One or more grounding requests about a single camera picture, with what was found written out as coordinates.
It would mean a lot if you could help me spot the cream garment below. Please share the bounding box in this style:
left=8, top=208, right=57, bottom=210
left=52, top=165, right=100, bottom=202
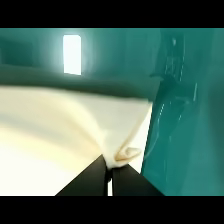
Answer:
left=0, top=84, right=154, bottom=197

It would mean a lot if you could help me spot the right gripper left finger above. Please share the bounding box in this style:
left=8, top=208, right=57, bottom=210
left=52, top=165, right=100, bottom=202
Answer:
left=55, top=154, right=109, bottom=197

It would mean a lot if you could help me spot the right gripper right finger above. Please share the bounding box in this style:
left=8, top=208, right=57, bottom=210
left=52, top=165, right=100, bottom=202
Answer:
left=111, top=163, right=165, bottom=197

